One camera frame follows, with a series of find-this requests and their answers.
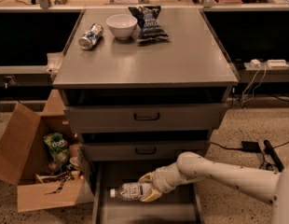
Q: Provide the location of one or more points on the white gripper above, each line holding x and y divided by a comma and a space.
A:
160, 180

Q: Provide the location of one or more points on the clear plastic water bottle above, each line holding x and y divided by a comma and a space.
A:
133, 191

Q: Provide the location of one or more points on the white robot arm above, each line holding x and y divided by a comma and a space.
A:
265, 186

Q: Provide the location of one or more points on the grey open bottom drawer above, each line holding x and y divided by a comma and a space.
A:
181, 206

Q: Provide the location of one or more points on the grey middle drawer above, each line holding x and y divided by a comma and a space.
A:
126, 151

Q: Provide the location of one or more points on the grey drawer cabinet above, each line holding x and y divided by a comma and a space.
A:
187, 69

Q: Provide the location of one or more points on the grey top drawer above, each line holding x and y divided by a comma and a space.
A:
119, 118

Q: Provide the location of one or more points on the green snack pouch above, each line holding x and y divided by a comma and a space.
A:
57, 147

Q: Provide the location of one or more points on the black power adapter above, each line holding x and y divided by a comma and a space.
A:
249, 146

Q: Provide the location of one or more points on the brown cardboard box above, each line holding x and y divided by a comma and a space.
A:
24, 156

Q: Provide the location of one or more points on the black floor bar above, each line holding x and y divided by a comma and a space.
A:
272, 153

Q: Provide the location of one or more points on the silver blue soda can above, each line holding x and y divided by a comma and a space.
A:
91, 37

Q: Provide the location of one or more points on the white power strip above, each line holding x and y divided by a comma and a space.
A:
272, 64

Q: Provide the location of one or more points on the white ceramic bowl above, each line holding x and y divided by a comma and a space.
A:
122, 26

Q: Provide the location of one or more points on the dark blue chip bag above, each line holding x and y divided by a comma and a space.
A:
147, 20

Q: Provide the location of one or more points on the black middle drawer handle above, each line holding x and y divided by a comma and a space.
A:
146, 151

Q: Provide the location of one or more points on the black drawer handle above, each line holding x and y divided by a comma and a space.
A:
146, 151
146, 117

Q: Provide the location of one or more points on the black top drawer handle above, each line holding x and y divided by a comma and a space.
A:
146, 117

